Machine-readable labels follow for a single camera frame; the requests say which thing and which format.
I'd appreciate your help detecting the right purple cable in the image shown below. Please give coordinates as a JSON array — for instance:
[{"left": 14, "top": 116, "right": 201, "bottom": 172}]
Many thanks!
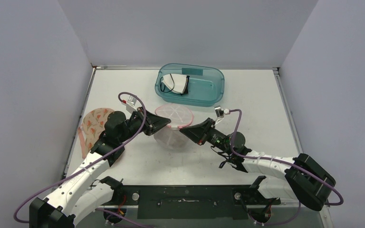
[{"left": 228, "top": 108, "right": 344, "bottom": 207}]

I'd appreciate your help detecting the floral beige laundry bag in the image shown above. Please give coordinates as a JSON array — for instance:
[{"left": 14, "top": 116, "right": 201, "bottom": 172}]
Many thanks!
[{"left": 77, "top": 108, "right": 114, "bottom": 159}]

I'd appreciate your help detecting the white bra with black trim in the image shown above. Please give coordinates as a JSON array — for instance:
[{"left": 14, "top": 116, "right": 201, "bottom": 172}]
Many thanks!
[{"left": 160, "top": 74, "right": 190, "bottom": 95}]

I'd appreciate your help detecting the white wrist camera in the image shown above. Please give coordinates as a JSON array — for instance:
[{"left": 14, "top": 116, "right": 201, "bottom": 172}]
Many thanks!
[
  {"left": 214, "top": 105, "right": 230, "bottom": 122},
  {"left": 122, "top": 96, "right": 137, "bottom": 114}
]

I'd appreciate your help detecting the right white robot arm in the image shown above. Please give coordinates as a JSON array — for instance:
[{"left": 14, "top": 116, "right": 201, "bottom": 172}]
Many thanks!
[{"left": 180, "top": 118, "right": 336, "bottom": 211}]

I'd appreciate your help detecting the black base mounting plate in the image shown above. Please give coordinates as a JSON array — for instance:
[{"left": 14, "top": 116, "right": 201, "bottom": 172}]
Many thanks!
[{"left": 106, "top": 185, "right": 281, "bottom": 220}]

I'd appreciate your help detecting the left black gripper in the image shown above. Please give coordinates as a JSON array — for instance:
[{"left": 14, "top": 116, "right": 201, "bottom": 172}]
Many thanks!
[{"left": 119, "top": 106, "right": 171, "bottom": 143}]

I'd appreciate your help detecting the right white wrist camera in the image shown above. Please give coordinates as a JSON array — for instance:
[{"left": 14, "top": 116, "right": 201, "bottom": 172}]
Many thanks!
[{"left": 214, "top": 105, "right": 230, "bottom": 122}]

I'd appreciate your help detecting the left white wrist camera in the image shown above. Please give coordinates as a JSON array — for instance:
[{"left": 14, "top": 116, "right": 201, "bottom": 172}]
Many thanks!
[{"left": 122, "top": 96, "right": 137, "bottom": 114}]

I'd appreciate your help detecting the white mesh laundry bag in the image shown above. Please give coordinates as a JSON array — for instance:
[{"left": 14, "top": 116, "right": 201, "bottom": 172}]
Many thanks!
[{"left": 154, "top": 104, "right": 194, "bottom": 150}]

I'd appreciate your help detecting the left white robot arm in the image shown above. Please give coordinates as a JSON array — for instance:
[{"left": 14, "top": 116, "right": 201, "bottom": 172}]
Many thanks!
[{"left": 29, "top": 107, "right": 171, "bottom": 228}]

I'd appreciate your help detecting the purple cable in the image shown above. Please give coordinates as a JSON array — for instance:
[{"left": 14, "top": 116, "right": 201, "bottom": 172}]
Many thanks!
[
  {"left": 228, "top": 108, "right": 344, "bottom": 207},
  {"left": 13, "top": 92, "right": 155, "bottom": 228}
]

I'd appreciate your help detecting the teal plastic bin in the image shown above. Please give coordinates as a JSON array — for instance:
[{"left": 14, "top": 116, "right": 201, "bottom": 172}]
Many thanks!
[{"left": 154, "top": 63, "right": 225, "bottom": 107}]

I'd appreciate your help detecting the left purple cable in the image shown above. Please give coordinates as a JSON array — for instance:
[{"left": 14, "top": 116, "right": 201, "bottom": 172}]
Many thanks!
[{"left": 13, "top": 92, "right": 155, "bottom": 228}]

